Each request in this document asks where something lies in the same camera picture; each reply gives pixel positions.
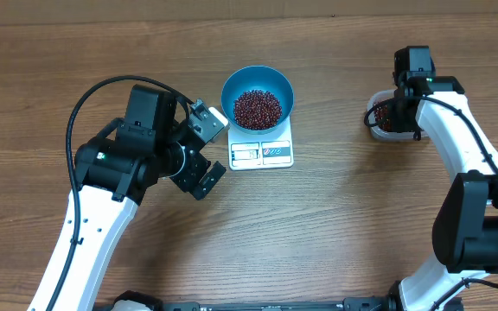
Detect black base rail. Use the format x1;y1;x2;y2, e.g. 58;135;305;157
92;291;403;311

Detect red beans in bowl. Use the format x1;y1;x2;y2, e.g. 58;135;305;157
233;90;283;130

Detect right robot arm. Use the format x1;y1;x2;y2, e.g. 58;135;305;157
388;46;498;310

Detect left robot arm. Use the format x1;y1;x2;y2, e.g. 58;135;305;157
29;85;228;310

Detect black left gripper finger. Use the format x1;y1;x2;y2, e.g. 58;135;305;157
188;124;214;145
190;162;227;200

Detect white kitchen scale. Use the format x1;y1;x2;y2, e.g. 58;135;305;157
228;117;294;171

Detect blue bowl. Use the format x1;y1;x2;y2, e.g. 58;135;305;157
220;66;295;135

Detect clear plastic container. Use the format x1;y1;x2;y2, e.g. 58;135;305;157
365;90;428;142

